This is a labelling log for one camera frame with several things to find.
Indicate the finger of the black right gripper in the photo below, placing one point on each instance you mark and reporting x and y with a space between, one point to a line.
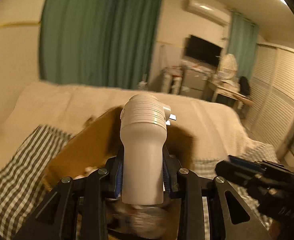
241 176
261 166

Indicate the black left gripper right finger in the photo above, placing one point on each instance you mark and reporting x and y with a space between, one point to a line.
205 204

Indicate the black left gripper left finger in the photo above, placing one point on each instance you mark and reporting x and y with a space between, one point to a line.
76 204

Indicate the white plug-in device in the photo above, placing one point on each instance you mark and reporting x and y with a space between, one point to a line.
143 133

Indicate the cream quilted blanket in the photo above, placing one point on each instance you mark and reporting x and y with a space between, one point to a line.
215 128

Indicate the grey checked bed sheet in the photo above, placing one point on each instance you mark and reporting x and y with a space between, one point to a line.
21 188

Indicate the brown cardboard box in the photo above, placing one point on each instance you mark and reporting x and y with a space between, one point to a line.
92 147

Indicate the black bag on chair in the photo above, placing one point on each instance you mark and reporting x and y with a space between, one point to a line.
244 86

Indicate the wooden dressing table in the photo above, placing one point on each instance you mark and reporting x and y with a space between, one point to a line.
217 89

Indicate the white louvred wardrobe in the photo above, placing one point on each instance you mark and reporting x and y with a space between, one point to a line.
272 92

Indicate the white oval vanity mirror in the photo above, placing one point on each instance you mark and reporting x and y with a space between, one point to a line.
228 67

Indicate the teal curtain right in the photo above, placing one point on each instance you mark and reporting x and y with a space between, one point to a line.
243 36

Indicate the teal curtain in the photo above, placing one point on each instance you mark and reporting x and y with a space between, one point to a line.
105 43
243 36

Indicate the white air conditioner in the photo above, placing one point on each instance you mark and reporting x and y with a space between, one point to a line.
219 17

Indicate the teal curtain left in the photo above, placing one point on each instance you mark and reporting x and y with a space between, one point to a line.
105 43

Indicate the black wall television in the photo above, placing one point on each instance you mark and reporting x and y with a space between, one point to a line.
203 50

